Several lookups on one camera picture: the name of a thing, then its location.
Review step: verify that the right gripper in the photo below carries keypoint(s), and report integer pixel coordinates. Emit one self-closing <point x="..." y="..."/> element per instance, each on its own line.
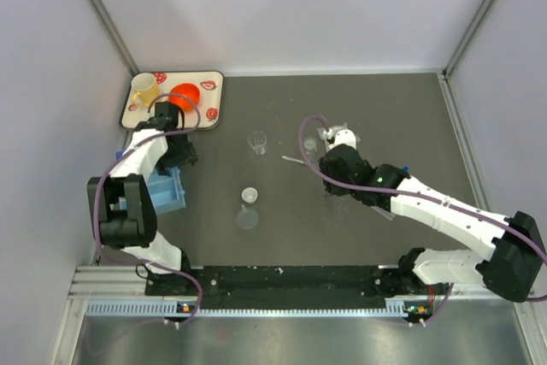
<point x="333" y="188"/>

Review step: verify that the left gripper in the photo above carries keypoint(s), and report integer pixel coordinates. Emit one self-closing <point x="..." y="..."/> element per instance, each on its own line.
<point x="185" y="155"/>

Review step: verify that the small glass bottle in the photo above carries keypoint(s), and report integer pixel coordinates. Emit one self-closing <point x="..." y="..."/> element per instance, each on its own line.
<point x="311" y="149"/>

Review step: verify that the blue plastic organizer box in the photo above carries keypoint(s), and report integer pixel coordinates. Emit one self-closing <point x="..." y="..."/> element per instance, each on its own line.
<point x="164" y="194"/>

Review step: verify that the glass beaker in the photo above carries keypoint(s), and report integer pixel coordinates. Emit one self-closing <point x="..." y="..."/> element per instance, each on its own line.
<point x="258" y="142"/>

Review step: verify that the clear test tube rack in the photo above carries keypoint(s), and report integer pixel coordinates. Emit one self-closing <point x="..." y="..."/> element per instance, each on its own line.
<point x="389" y="215"/>

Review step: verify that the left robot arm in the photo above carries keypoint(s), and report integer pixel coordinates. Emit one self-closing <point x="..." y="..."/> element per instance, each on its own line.
<point x="123" y="216"/>

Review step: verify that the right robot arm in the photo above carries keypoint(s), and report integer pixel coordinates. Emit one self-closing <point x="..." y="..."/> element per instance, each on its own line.
<point x="502" y="253"/>

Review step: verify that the orange bowl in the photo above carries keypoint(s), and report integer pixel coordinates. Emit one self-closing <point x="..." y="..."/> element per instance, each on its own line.
<point x="184" y="96"/>

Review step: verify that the yellow mug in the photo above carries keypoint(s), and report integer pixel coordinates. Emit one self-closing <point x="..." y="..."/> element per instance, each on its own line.
<point x="144" y="89"/>

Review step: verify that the white plastic funnel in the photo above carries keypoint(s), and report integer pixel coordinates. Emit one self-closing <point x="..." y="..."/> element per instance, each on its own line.
<point x="249" y="195"/>

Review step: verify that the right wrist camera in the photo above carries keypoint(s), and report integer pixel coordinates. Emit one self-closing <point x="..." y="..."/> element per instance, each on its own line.
<point x="336" y="136"/>

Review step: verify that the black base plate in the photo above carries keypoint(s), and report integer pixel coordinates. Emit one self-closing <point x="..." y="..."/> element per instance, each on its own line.
<point x="304" y="287"/>

